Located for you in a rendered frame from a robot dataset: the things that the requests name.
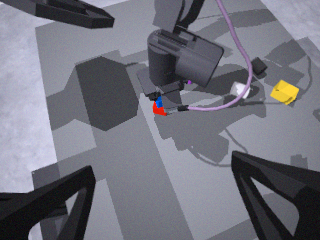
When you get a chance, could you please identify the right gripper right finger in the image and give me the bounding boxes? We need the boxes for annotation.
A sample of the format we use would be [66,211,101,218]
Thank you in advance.
[231,151,320,240]

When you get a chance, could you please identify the blue cube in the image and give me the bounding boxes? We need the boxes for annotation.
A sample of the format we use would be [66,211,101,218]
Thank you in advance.
[155,96,163,108]

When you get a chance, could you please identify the red cube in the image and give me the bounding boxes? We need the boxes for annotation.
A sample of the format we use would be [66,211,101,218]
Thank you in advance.
[153,102,167,116]

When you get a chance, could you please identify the yellow cube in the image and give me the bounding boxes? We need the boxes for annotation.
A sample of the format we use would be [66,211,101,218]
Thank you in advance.
[271,80,298,105]

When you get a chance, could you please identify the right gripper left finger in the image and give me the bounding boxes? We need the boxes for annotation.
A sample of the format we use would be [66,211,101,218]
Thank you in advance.
[0,165,96,240]

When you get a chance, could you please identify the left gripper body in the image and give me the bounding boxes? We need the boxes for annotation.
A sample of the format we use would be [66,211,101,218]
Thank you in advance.
[137,64,188,109]

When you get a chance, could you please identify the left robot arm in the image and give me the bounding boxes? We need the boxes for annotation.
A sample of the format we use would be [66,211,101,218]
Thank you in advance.
[42,0,224,88]

